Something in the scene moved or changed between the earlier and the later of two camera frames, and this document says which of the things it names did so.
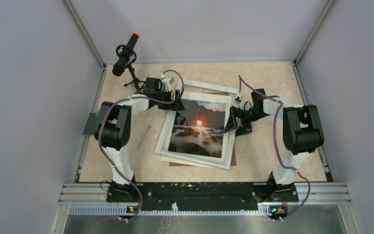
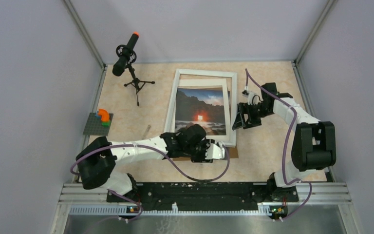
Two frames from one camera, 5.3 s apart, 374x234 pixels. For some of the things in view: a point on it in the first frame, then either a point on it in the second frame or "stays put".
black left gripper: (177, 105) -> (201, 158)
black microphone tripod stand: (136, 82) stays put
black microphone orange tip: (125, 55) stays put
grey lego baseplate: (92, 124) stays put
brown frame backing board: (233, 161) -> (233, 153)
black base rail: (201, 196) stays put
